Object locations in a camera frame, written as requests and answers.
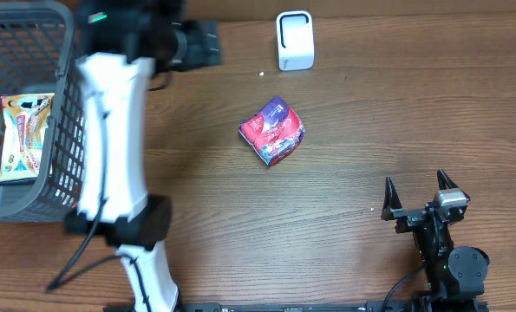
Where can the grey plastic mesh basket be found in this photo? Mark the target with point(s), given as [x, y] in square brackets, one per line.
[37, 55]

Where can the white barcode scanner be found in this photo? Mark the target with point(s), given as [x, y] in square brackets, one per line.
[296, 48]

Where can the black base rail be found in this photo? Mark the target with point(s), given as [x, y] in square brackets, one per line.
[371, 306]

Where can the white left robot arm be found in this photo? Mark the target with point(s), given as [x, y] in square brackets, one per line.
[125, 45]

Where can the red purple tissue pack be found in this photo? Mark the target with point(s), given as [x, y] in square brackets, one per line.
[274, 132]

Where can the yellow snack bag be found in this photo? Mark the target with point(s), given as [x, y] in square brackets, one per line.
[26, 120]

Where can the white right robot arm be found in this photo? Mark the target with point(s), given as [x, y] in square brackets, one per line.
[455, 275]

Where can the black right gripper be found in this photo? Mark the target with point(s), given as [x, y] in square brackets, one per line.
[409, 217]

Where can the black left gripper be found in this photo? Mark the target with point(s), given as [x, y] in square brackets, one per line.
[208, 48]

